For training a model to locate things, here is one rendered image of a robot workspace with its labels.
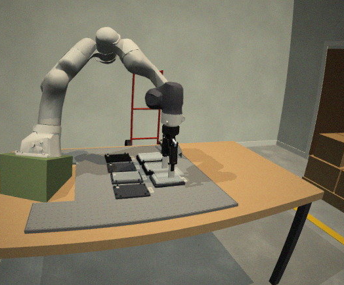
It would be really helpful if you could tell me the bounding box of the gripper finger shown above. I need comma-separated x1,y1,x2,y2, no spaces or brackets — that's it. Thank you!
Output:
166,139,179,178
161,134,169,169

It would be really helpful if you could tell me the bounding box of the beige button panel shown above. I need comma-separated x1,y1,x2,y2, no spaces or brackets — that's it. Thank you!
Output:
158,137,183,158

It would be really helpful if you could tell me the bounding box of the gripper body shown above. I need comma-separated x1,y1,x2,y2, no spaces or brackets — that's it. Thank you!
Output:
162,124,179,146

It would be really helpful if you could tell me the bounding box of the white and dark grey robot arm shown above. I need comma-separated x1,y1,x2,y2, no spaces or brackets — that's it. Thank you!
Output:
14,27,185,158

